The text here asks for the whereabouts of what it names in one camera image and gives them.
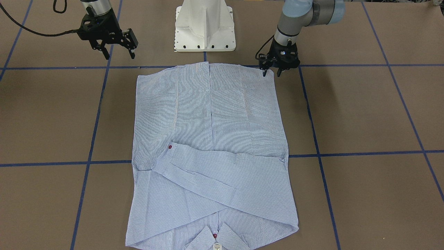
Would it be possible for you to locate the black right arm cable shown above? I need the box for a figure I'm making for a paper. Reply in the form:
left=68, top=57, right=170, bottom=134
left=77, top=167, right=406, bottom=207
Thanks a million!
left=0, top=3, right=82, bottom=37

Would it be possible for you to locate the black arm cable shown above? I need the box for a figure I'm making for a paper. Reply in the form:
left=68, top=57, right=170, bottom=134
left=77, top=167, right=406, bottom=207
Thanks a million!
left=255, top=35, right=275, bottom=61
left=0, top=3, right=82, bottom=37

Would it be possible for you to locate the blue tape line crosswise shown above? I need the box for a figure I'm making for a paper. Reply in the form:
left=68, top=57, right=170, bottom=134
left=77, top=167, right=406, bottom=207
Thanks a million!
left=1, top=64, right=444, bottom=70

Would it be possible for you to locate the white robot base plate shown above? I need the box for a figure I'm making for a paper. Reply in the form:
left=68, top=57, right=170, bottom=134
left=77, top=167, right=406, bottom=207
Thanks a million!
left=174, top=0, right=236, bottom=52

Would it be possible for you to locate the light blue striped shirt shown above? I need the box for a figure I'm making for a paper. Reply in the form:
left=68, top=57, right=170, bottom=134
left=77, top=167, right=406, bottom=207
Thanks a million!
left=125, top=62, right=299, bottom=250

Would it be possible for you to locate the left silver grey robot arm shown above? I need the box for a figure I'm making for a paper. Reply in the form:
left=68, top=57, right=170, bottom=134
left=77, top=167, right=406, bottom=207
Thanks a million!
left=255, top=0, right=345, bottom=77

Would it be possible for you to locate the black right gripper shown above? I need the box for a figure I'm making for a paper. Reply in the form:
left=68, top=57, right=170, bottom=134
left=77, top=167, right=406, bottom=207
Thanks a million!
left=77, top=13, right=138, bottom=60

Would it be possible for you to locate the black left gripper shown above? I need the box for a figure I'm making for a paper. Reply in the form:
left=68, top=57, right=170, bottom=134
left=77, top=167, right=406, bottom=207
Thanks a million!
left=259, top=37, right=301, bottom=77

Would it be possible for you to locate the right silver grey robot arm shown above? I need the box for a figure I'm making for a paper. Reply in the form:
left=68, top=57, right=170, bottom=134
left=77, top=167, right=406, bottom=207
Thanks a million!
left=77, top=0, right=138, bottom=60

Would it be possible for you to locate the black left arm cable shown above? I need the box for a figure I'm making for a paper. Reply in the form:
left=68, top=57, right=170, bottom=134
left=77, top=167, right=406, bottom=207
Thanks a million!
left=255, top=35, right=275, bottom=61

